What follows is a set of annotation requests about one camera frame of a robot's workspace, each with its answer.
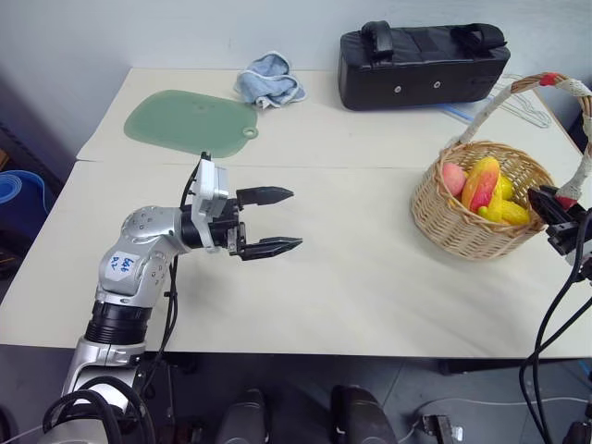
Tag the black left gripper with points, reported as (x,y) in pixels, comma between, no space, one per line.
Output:
(231,231)

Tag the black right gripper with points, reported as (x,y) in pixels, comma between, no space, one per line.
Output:
(565,231)

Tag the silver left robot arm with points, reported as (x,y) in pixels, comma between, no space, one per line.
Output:
(139,273)

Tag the small yellow lemon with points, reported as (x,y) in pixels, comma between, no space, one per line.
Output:
(505,188)

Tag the bumpy yellow fruit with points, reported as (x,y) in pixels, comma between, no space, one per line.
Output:
(506,213)

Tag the yellow red mango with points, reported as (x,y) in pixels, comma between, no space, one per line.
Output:
(481,185)

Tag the pink peach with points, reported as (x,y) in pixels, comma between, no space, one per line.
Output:
(454,178)

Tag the clear blue plastic sheet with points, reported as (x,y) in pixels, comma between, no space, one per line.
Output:
(460,113)

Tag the green silicone mat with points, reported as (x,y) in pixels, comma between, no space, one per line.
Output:
(185,122)

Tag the light blue towel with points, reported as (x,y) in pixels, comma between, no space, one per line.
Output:
(270,83)

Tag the black padded bag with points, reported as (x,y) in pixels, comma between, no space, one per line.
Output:
(416,74)

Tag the dark rounded shape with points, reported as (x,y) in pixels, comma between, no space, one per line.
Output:
(242,416)
(361,416)

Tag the blue barrel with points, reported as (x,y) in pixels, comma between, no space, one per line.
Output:
(20,201)

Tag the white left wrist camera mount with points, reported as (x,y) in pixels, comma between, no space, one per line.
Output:
(210,185)

